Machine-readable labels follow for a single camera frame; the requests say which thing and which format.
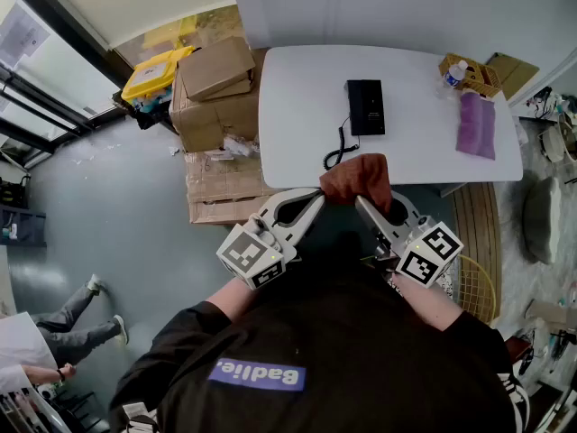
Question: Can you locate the grey cushion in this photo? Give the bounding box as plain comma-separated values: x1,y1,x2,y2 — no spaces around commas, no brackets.
522,176,567,265

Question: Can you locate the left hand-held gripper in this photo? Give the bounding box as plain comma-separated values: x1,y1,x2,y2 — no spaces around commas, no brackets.
215,187,326,290

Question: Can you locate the purple cloth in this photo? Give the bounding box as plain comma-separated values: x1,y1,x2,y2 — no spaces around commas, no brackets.
454,90,497,161

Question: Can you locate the taped cardboard box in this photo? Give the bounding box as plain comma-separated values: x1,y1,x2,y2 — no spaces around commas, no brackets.
184,149,283,205

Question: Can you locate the yellow wire chair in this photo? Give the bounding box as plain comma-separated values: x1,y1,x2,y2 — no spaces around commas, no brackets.
450,253,497,325

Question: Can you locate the yellow lidded bin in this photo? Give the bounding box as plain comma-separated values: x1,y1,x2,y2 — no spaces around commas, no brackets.
120,45,196,104

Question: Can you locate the person's black sweatshirt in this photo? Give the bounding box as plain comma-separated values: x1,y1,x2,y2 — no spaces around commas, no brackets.
109,230,531,433

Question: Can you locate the dark shelf unit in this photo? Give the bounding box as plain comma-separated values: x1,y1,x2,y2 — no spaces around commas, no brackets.
0,203,48,248

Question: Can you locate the large cardboard box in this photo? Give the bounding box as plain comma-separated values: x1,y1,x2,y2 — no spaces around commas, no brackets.
169,47,267,153

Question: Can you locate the black desk phone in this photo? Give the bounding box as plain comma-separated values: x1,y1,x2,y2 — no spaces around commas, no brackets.
345,78,387,137

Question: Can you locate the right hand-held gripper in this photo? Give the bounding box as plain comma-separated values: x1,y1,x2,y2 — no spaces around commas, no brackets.
354,190,464,288

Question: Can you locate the flat cardboard box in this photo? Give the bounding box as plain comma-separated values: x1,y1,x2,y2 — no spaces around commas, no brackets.
188,194,271,226

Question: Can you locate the brown cloth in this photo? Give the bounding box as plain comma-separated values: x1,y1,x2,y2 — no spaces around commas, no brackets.
318,152,393,216

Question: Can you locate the clear plastic water bottle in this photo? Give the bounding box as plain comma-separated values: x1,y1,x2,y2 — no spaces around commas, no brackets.
435,60,470,101

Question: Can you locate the flat cardboard sheet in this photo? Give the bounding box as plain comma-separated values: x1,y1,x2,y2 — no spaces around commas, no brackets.
485,51,541,101

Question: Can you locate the white wire rack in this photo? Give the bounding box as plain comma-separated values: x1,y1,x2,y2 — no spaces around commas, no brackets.
0,385,109,433

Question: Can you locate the black cable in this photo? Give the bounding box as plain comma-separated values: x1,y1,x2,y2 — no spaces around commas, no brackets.
322,114,362,171

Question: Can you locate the small cardboard box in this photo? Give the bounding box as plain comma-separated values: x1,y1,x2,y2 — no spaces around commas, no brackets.
177,36,257,103

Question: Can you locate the paper notice on window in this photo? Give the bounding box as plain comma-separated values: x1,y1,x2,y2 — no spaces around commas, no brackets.
0,1,51,69

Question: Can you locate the white crumpled plastic packaging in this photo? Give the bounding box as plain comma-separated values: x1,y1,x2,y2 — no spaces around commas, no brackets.
223,134,261,158

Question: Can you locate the person's right forearm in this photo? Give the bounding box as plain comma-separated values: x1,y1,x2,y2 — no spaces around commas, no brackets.
390,272,465,332

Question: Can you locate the yellow woven basket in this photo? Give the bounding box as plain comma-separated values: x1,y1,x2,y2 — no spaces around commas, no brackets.
438,52,504,99

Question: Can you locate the person's left forearm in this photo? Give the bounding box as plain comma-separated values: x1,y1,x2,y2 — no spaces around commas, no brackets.
206,276,262,322

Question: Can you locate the wooden slatted bench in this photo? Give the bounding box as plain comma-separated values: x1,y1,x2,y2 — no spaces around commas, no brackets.
452,181,503,319

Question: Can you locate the white round appliance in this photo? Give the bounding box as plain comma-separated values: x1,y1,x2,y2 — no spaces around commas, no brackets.
540,124,577,162

